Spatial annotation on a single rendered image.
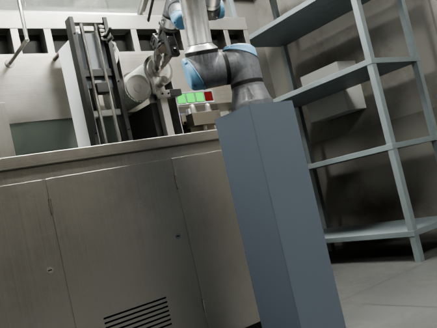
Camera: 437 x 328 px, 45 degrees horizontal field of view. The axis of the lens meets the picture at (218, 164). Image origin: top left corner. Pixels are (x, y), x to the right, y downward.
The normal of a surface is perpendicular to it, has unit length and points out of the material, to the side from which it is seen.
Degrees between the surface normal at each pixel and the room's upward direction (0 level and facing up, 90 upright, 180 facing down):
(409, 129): 90
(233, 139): 90
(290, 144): 90
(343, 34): 90
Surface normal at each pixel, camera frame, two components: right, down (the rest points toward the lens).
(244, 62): 0.17, -0.10
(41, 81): 0.56, -0.18
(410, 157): -0.79, 0.14
